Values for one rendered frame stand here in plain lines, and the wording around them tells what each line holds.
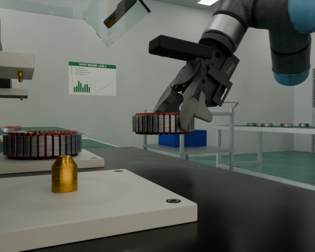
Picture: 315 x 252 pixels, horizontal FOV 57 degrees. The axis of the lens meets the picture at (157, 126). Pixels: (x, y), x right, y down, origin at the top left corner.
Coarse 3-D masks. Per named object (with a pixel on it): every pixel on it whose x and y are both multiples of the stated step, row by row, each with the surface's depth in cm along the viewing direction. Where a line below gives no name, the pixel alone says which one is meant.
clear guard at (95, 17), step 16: (0, 0) 55; (16, 0) 55; (32, 0) 55; (48, 0) 55; (64, 0) 55; (80, 0) 55; (96, 0) 54; (112, 0) 50; (128, 0) 47; (64, 16) 63; (80, 16) 63; (96, 16) 60; (112, 16) 55; (128, 16) 51; (144, 16) 48; (96, 32) 66; (112, 32) 60
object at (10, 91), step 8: (0, 80) 39; (8, 80) 39; (0, 88) 40; (8, 88) 40; (16, 88) 40; (24, 88) 41; (0, 96) 42; (8, 96) 42; (16, 96) 42; (24, 96) 42
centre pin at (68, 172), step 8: (56, 160) 22; (64, 160) 22; (72, 160) 23; (56, 168) 22; (64, 168) 22; (72, 168) 22; (56, 176) 22; (64, 176) 22; (72, 176) 22; (56, 184) 22; (64, 184) 22; (72, 184) 22; (56, 192) 22; (64, 192) 22
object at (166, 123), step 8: (152, 112) 48; (160, 112) 48; (176, 112) 48; (136, 120) 49; (144, 120) 48; (152, 120) 48; (160, 120) 47; (168, 120) 47; (176, 120) 47; (192, 120) 50; (136, 128) 49; (144, 128) 48; (152, 128) 48; (160, 128) 47; (168, 128) 47; (176, 128) 47; (192, 128) 50
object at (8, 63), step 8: (0, 48) 22; (0, 56) 18; (8, 56) 18; (16, 56) 19; (24, 56) 19; (32, 56) 19; (0, 64) 18; (8, 64) 18; (16, 64) 19; (24, 64) 19; (32, 64) 19; (0, 72) 21; (8, 72) 21; (16, 72) 21; (24, 72) 21; (32, 72) 21
